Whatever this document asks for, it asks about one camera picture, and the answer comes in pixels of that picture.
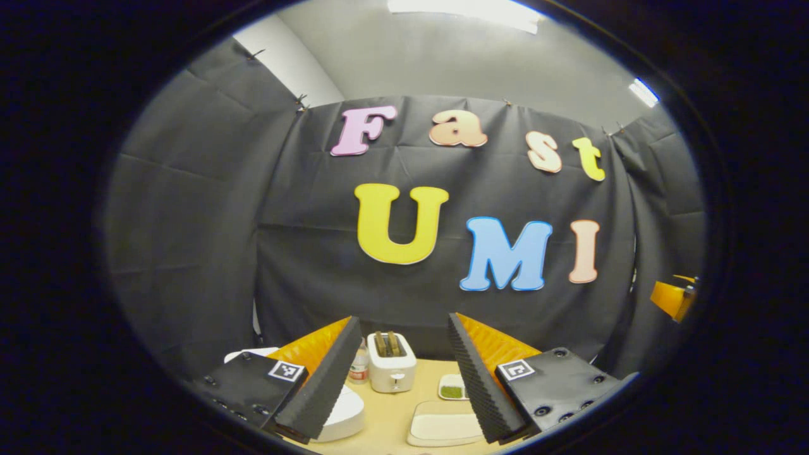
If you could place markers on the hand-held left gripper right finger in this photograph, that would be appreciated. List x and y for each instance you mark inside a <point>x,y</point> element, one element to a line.
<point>480,385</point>

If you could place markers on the ceiling light panel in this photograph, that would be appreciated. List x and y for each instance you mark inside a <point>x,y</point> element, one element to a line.
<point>643,93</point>

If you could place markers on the white tray of rice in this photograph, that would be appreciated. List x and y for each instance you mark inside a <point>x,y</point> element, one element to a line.
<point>442,426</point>

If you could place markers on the white divided bean dish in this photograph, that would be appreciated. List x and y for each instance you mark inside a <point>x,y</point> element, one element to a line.
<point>452,390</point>

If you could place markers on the black backdrop cloth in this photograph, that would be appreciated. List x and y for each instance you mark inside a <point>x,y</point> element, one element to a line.
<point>208,208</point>

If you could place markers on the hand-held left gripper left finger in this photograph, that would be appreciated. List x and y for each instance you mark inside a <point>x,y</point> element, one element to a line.
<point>325,385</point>

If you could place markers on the clear plastic water bottle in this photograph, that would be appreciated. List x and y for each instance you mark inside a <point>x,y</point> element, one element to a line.
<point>359,366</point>

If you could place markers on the white rice cooker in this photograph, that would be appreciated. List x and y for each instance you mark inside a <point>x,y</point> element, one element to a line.
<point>344,417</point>

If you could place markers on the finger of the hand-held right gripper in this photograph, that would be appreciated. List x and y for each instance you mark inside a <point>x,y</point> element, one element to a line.
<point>671,298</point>

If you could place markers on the brown bread slice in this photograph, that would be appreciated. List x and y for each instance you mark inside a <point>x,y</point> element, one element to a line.
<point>381,344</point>
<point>395,343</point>

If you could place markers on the white toaster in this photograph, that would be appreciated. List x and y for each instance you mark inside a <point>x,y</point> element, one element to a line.
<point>392,373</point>

